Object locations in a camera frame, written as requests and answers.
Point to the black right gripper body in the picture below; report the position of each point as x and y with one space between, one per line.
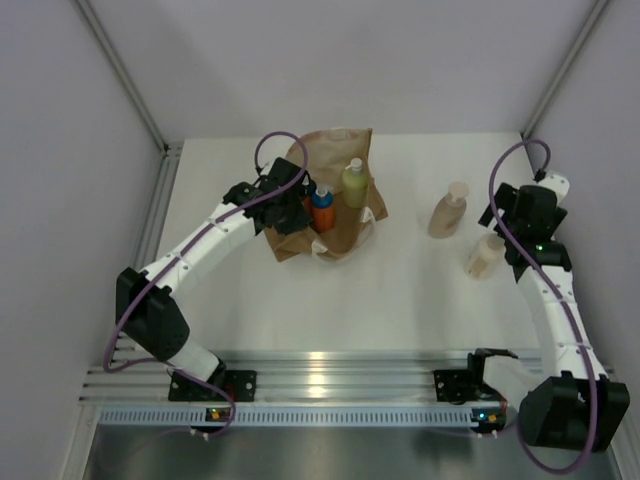
507 197

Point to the cream pump bottle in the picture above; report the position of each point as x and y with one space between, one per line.
485 257

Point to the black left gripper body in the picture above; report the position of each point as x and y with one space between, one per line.
294 216

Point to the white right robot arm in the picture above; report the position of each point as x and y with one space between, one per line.
574 405

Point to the left aluminium frame post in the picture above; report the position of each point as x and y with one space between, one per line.
97 30

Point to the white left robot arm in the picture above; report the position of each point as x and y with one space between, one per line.
148 302

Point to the aluminium mounting rail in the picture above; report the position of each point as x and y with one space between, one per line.
296 377

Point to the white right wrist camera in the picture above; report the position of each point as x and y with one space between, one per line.
557 183

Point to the yellow-green pump bottle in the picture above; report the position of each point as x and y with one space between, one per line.
355 184

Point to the beige round pump bottle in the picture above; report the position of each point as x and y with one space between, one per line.
449 211

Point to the orange bottle blue cap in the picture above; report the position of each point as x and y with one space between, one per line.
319 203

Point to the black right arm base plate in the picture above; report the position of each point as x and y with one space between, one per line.
459 386

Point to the right aluminium frame post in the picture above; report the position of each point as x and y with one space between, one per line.
570 58

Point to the aluminium frame post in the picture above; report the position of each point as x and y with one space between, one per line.
97 30
570 58

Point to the perforated grey cable duct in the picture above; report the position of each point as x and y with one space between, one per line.
297 416

